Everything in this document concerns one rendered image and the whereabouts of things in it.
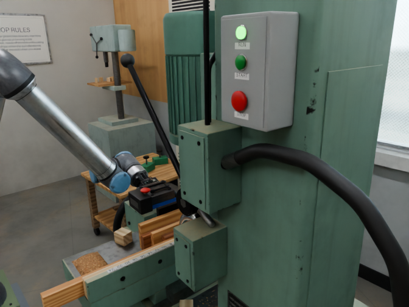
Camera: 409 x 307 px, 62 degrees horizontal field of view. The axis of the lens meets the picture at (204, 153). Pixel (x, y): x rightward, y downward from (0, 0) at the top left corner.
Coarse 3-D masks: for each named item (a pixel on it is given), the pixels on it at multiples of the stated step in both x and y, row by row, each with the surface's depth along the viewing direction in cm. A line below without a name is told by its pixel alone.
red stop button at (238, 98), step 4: (236, 92) 50; (240, 92) 49; (232, 96) 50; (236, 96) 50; (240, 96) 49; (244, 96) 49; (232, 100) 51; (236, 100) 50; (240, 100) 49; (244, 100) 49; (232, 104) 51; (236, 104) 50; (240, 104) 49; (244, 104) 49; (236, 108) 50; (240, 108) 50; (244, 108) 50
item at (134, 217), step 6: (126, 204) 108; (126, 210) 109; (132, 210) 105; (126, 216) 110; (132, 216) 106; (138, 216) 102; (144, 216) 100; (150, 216) 101; (156, 216) 102; (132, 222) 107; (138, 222) 103; (132, 228) 108
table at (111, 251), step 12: (84, 252) 94; (108, 252) 93; (120, 252) 93; (132, 252) 93; (72, 264) 89; (72, 276) 84; (156, 276) 85; (168, 276) 88; (132, 288) 81; (144, 288) 84; (156, 288) 86; (84, 300) 79; (108, 300) 78; (120, 300) 80; (132, 300) 82
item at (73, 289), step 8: (168, 240) 91; (128, 256) 85; (112, 264) 82; (72, 280) 77; (80, 280) 77; (56, 288) 74; (64, 288) 74; (72, 288) 75; (80, 288) 77; (48, 296) 72; (56, 296) 73; (64, 296) 75; (72, 296) 76; (80, 296) 77; (48, 304) 73; (56, 304) 74; (64, 304) 75
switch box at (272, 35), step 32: (224, 32) 50; (256, 32) 46; (288, 32) 46; (224, 64) 52; (256, 64) 47; (288, 64) 48; (224, 96) 53; (256, 96) 48; (288, 96) 49; (256, 128) 50
